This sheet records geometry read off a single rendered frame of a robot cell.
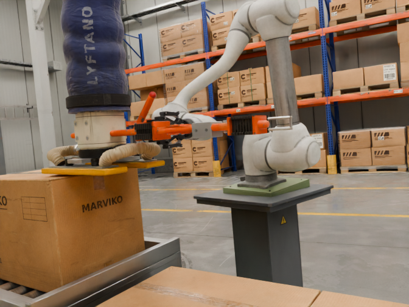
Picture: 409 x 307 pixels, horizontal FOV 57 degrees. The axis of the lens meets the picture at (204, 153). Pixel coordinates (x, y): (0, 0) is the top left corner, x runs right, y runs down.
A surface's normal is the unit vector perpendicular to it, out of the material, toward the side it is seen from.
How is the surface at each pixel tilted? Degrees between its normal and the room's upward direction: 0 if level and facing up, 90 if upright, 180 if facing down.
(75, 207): 90
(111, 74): 76
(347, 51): 90
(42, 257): 90
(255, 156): 92
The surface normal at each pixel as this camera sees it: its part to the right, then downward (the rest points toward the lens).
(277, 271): 0.65, -0.02
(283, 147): -0.68, 0.18
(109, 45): 0.59, -0.33
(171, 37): -0.48, 0.08
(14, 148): 0.87, -0.05
